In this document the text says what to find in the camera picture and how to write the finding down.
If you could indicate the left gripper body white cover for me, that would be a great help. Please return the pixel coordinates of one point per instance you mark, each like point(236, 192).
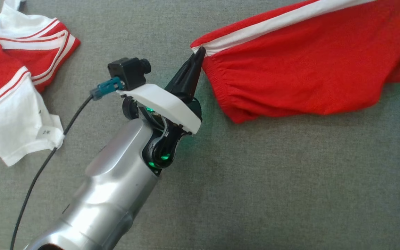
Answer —
point(165, 104)

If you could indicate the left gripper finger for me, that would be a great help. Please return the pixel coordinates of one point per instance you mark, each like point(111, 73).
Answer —
point(191, 88)
point(182, 78)

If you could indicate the red and white jersey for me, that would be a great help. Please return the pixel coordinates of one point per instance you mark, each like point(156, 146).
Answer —
point(307, 69)

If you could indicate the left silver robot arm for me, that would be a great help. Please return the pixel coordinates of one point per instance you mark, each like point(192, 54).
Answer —
point(116, 194)

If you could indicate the large grey sofa seat cushion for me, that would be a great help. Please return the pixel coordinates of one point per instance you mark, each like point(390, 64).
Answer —
point(255, 191)

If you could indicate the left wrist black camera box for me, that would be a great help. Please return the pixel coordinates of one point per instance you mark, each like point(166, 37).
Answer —
point(128, 73)

